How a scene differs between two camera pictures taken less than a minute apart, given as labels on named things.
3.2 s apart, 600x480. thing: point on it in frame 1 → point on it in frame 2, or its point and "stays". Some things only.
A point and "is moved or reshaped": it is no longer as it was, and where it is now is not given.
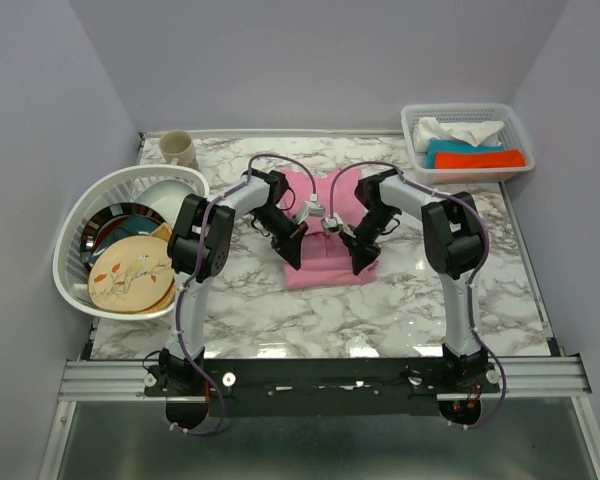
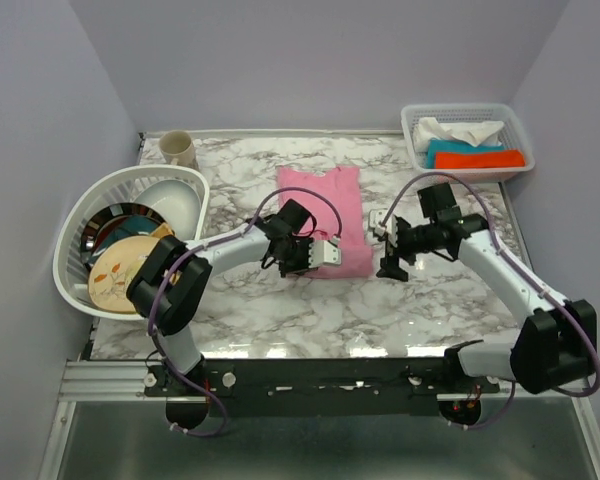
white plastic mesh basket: (466, 142) stays
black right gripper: (362, 252) → (390, 264)
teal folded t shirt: (444, 145) stays
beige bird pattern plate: (132, 275) stays
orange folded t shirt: (468, 160) stays
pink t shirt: (326, 258) is moved or reshaped
